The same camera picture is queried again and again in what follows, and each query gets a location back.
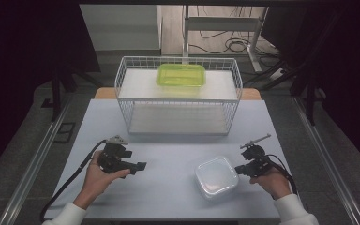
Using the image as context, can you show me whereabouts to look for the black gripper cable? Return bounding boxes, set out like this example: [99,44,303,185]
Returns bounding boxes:
[39,139,108,223]
[266,153,299,196]

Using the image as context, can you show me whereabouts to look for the green plastic food container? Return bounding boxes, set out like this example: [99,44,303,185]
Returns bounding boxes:
[155,63,207,89]

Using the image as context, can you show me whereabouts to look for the white cabinet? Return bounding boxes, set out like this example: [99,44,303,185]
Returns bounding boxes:
[79,4,164,53]

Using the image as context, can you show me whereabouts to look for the black floor bracket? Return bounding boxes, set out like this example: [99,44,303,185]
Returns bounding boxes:
[53,121,77,145]

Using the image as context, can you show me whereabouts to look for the black metal stand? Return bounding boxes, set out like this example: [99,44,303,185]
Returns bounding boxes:
[243,59,326,127]
[40,60,105,124]

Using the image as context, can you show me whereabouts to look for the black floor cables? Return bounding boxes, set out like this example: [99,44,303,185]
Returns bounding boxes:
[188,5,283,68]

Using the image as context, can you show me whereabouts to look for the person's right hand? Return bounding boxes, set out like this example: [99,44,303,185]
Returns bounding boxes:
[248,166,293,202]

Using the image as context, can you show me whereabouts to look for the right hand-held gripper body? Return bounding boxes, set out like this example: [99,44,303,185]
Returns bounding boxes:
[239,133,275,178]

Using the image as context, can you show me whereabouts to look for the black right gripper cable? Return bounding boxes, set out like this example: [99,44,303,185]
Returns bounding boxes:
[266,153,299,196]

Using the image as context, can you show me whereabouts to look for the white wire shelf rack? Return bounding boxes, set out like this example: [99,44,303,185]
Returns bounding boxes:
[114,55,244,136]

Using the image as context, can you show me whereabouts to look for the white power strip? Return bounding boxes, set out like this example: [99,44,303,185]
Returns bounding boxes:
[268,68,286,82]

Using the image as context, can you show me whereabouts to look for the clear white plastic food container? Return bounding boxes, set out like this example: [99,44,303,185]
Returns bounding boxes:
[194,156,241,202]

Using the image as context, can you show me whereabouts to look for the white metal desk frame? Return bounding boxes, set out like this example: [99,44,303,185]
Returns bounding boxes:
[182,4,270,74]

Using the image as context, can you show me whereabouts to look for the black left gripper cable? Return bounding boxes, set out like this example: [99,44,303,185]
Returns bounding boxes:
[39,139,108,223]

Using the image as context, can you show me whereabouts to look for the aluminium rail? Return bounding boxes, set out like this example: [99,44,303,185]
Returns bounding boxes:
[0,93,73,225]
[290,95,360,225]

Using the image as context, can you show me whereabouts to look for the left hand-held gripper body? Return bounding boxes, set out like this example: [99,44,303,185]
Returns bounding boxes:
[97,134,139,175]

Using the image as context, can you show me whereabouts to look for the person's left hand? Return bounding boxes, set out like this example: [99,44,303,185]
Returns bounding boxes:
[72,150,132,211]

